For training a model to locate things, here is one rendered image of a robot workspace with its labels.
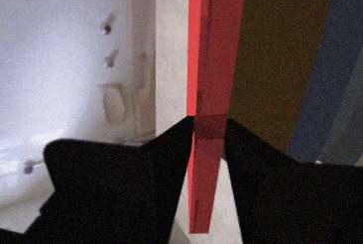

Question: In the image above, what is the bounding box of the dark grey open box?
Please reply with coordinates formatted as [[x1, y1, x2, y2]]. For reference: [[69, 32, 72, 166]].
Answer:
[[227, 0, 363, 163]]

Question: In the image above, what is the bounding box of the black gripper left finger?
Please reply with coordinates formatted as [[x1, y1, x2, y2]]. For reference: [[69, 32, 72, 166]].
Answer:
[[43, 115, 194, 244]]

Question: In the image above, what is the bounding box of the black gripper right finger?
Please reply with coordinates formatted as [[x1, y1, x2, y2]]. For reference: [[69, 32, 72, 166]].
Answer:
[[224, 119, 363, 244]]

